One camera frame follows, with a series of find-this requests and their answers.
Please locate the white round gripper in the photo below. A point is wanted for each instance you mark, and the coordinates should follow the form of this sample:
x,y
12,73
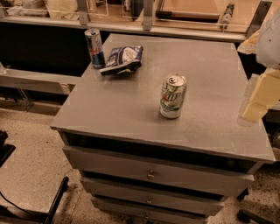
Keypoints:
x,y
271,44

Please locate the white green 7up can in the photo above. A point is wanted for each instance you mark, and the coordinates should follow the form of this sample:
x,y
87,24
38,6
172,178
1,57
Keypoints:
x,y
173,93

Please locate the blue silver Red Bull can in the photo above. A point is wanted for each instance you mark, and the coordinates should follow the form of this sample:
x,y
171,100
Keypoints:
x,y
94,46

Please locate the middle grey drawer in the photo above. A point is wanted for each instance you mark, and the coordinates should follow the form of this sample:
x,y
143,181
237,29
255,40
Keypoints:
x,y
151,196

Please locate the grey drawer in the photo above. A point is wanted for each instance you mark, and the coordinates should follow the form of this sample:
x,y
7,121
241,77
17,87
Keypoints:
x,y
151,196
146,212
188,176

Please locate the top grey drawer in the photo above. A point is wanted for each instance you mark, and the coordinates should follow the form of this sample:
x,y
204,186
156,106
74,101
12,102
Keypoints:
x,y
188,176

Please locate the blue white snack bag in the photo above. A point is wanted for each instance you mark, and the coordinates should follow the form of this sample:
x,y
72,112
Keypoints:
x,y
123,60

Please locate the grey drawer cabinet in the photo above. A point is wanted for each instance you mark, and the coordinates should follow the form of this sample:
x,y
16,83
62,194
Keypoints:
x,y
123,114

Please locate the bottom grey drawer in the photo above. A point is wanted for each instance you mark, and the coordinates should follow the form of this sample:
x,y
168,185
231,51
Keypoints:
x,y
146,212

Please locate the black chair leg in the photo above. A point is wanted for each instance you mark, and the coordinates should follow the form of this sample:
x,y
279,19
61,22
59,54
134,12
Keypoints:
x,y
62,188

